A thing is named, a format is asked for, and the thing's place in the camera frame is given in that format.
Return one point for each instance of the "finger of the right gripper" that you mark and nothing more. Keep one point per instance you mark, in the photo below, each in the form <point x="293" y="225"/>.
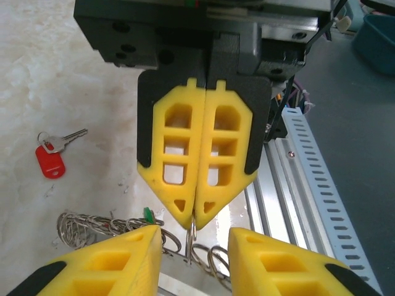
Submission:
<point x="197" y="138"/>
<point x="210" y="138"/>

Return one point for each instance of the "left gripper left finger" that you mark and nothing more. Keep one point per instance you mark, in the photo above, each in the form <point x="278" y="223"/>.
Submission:
<point x="145" y="246"/>

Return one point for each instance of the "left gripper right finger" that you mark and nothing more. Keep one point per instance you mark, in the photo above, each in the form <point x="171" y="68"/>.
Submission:
<point x="247" y="246"/>

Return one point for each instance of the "green tag key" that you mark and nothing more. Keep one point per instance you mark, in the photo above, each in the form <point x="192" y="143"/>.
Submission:
<point x="148" y="215"/>

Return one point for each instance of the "large metal keyring disc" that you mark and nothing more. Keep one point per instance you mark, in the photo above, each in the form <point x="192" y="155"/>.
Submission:
<point x="80" y="229"/>

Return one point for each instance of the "red tag key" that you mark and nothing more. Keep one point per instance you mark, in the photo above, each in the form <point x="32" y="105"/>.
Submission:
<point x="49" y="163"/>

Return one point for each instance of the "teal plastic bin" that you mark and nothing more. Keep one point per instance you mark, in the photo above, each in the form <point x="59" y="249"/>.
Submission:
<point x="376" y="43"/>

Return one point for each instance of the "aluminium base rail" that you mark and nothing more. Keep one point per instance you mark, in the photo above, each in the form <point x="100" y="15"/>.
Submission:
<point x="277" y="200"/>

